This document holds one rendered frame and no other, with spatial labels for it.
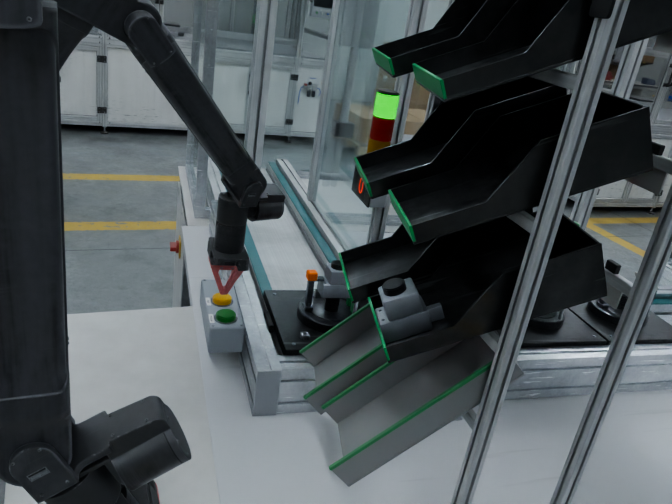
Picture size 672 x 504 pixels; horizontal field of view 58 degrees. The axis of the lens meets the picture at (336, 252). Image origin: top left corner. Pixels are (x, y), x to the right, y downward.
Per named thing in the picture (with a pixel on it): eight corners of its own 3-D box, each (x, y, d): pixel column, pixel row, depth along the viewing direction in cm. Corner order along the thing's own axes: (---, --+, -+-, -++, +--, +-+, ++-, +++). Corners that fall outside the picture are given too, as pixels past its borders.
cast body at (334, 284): (321, 298, 123) (326, 267, 120) (316, 288, 127) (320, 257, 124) (360, 298, 126) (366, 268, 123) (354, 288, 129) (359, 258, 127)
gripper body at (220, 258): (240, 246, 123) (244, 212, 120) (248, 268, 114) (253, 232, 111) (207, 245, 121) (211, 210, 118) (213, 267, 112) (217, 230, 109)
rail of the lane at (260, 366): (252, 416, 112) (258, 367, 108) (208, 229, 189) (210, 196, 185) (281, 414, 114) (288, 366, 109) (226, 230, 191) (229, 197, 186)
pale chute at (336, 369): (320, 415, 95) (303, 398, 93) (314, 367, 107) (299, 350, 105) (471, 315, 90) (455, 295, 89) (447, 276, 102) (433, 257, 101)
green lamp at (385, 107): (377, 118, 130) (381, 94, 128) (369, 112, 134) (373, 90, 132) (399, 120, 131) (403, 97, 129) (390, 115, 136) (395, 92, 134)
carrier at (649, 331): (606, 348, 138) (624, 299, 133) (545, 297, 158) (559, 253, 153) (688, 345, 145) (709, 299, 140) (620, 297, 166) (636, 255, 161)
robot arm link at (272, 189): (226, 153, 109) (248, 183, 105) (279, 152, 117) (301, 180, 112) (210, 204, 116) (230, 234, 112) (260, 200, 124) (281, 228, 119)
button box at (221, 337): (207, 353, 121) (209, 326, 119) (199, 302, 139) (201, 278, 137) (242, 352, 123) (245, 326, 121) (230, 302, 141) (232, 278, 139)
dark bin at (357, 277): (352, 304, 88) (337, 260, 85) (342, 265, 100) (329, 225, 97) (538, 246, 87) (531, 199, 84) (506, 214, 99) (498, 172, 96)
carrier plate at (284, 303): (284, 359, 114) (285, 349, 114) (262, 297, 135) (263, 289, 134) (401, 355, 122) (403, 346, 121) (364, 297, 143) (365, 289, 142)
